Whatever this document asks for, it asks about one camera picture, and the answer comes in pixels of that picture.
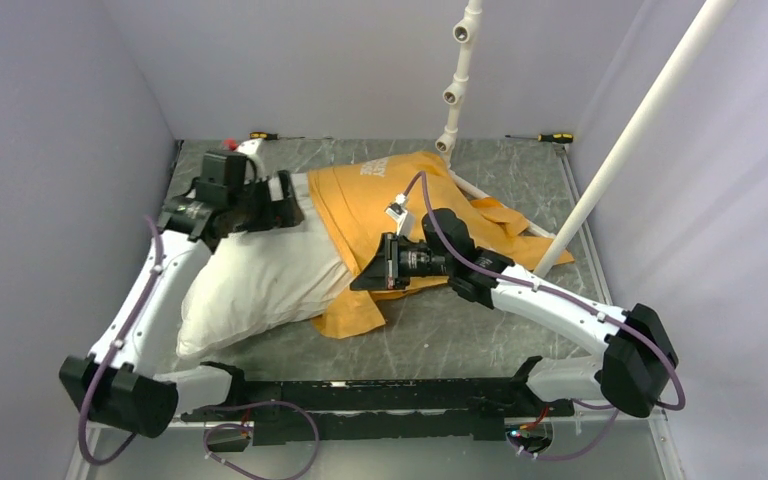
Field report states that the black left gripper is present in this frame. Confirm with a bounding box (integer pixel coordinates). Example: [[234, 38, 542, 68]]
[[227, 169, 303, 234]]

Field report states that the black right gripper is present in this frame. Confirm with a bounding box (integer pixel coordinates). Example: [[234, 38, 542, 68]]
[[350, 232, 454, 290]]

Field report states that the white pillow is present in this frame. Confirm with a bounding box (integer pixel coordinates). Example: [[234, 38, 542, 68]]
[[175, 173, 352, 360]]

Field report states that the yellow pillowcase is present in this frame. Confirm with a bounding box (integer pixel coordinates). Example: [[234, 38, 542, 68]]
[[306, 150, 576, 340]]

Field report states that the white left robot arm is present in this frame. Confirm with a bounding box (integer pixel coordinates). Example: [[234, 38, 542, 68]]
[[58, 150, 304, 438]]

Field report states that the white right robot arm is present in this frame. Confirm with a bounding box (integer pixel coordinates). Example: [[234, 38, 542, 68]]
[[350, 209, 679, 418]]

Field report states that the yellow black screwdriver left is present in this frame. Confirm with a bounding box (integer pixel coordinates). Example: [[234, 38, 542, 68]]
[[249, 131, 304, 141]]

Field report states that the yellow black screwdriver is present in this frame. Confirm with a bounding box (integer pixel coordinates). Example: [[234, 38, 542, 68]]
[[506, 132, 574, 145], [249, 131, 304, 141]]

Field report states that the yellow black screwdriver right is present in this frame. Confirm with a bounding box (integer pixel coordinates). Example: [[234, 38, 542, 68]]
[[506, 132, 574, 145]]

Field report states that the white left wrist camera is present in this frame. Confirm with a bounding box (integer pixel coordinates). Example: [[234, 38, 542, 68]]
[[221, 139, 269, 181]]

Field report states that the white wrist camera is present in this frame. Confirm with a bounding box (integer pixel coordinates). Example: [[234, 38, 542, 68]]
[[221, 139, 269, 181], [385, 193, 415, 237]]

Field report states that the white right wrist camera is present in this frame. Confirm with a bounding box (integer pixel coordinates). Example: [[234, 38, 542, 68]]
[[385, 193, 415, 237]]

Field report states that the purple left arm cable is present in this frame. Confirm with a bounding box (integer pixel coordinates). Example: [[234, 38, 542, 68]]
[[77, 215, 167, 466]]

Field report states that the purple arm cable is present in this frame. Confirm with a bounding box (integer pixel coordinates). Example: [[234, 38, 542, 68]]
[[77, 215, 167, 466], [402, 170, 687, 463]]

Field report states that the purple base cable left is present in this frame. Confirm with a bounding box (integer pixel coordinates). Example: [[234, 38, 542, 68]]
[[202, 400, 322, 480]]

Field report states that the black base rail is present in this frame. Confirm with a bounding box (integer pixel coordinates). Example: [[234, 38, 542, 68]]
[[182, 377, 574, 446]]

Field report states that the aluminium table edge rail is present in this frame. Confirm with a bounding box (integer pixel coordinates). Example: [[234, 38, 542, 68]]
[[556, 142, 667, 425]]

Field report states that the white pvc pipe frame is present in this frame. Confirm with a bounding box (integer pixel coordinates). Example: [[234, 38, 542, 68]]
[[435, 1, 738, 277]]

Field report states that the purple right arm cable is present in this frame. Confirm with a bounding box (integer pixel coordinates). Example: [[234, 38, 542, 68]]
[[402, 170, 687, 463]]

